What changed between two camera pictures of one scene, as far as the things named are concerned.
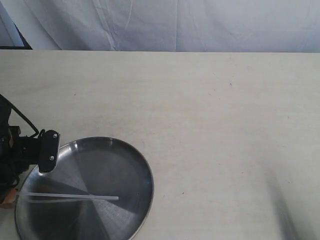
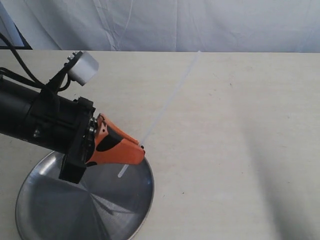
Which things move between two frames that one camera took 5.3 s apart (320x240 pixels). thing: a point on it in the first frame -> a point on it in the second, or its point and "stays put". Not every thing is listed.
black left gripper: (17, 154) -> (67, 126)
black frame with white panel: (11, 38) stays put
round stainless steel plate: (97, 165) stays put
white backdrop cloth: (175, 26) stays put
